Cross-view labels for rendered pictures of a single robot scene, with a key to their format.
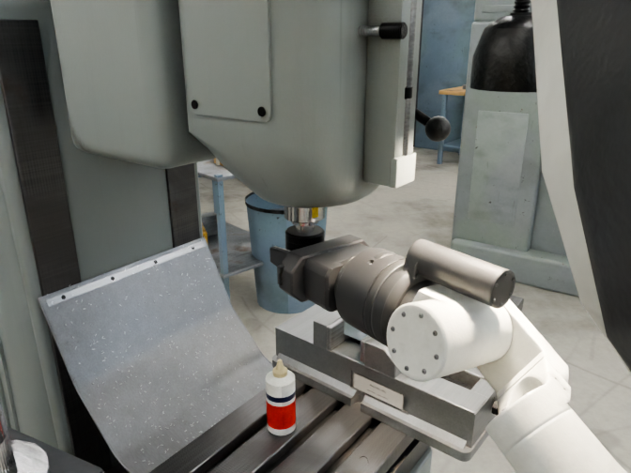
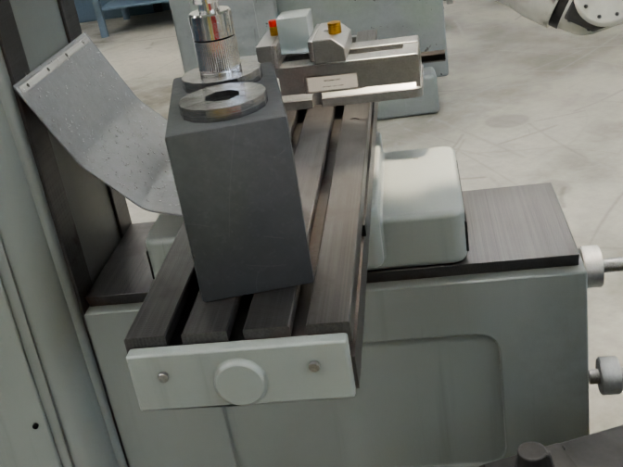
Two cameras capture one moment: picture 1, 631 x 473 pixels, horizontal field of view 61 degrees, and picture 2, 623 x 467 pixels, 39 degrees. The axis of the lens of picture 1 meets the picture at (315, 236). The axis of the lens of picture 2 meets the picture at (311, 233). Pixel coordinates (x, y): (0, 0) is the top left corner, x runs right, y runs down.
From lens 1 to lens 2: 0.87 m
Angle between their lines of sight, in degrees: 26
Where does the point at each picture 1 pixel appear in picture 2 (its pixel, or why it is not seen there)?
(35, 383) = (21, 187)
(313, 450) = (313, 129)
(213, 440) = not seen: hidden behind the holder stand
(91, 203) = not seen: outside the picture
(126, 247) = (43, 39)
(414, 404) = (367, 74)
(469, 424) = (415, 65)
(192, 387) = (156, 159)
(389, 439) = (360, 107)
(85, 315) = (50, 102)
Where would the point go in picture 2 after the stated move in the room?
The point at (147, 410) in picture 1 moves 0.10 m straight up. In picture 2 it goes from (140, 177) to (124, 117)
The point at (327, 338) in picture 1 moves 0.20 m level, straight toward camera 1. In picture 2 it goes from (273, 57) to (336, 77)
